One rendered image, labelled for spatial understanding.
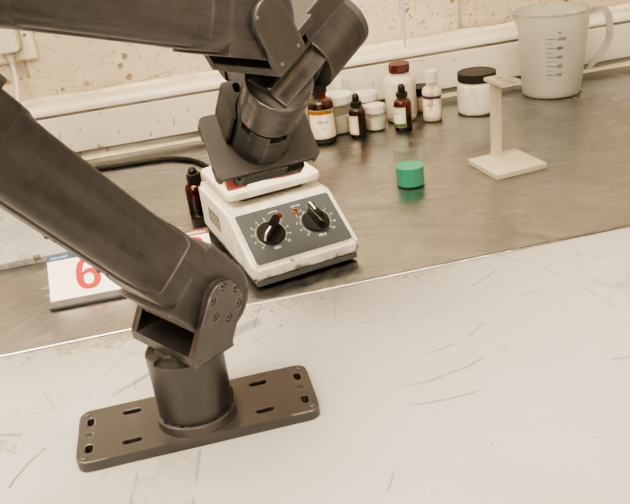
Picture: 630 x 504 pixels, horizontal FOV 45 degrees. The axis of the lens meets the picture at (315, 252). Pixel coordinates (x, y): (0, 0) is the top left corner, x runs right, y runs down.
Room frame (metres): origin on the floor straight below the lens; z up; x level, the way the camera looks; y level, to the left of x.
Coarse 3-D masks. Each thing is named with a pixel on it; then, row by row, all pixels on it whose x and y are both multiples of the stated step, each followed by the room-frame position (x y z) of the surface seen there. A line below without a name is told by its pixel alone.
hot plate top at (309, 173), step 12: (204, 168) 0.92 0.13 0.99; (312, 168) 0.87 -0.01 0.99; (264, 180) 0.85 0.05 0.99; (276, 180) 0.85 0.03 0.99; (288, 180) 0.84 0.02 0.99; (300, 180) 0.85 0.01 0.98; (312, 180) 0.85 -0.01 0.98; (228, 192) 0.83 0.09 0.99; (240, 192) 0.82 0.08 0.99; (252, 192) 0.83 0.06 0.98; (264, 192) 0.83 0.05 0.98
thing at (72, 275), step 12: (60, 264) 0.81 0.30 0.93; (72, 264) 0.81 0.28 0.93; (84, 264) 0.81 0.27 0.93; (60, 276) 0.80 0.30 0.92; (72, 276) 0.79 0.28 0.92; (84, 276) 0.79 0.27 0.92; (96, 276) 0.79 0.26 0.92; (60, 288) 0.78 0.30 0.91; (72, 288) 0.78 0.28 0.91; (84, 288) 0.78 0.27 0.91; (96, 288) 0.78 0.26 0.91
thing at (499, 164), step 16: (496, 80) 1.03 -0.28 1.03; (512, 80) 1.02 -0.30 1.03; (496, 96) 1.04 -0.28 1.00; (496, 112) 1.04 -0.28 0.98; (496, 128) 1.04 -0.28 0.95; (496, 144) 1.04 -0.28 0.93; (480, 160) 1.04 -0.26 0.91; (496, 160) 1.03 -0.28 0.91; (512, 160) 1.02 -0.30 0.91; (528, 160) 1.01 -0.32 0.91; (496, 176) 0.98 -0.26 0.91; (512, 176) 0.98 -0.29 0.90
